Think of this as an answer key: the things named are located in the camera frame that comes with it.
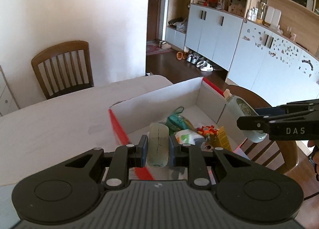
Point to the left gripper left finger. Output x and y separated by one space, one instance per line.
122 160

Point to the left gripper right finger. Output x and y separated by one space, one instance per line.
190 157

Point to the white orange grey plastic bag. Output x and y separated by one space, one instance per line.
189 137

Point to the yellow rectangular box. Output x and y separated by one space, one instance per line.
220 139

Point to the green embroidered sachet pouch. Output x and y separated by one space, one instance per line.
175 122

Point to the person right hand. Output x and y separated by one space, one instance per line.
314 157

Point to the red white cardboard box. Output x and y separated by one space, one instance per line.
203 102

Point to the orange slippers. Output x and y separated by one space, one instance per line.
181 55

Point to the brown wooden chair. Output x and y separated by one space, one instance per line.
63 68

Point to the white wooden sideboard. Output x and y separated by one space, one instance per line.
8 103

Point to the large wall cabinet unit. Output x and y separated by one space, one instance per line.
267 46

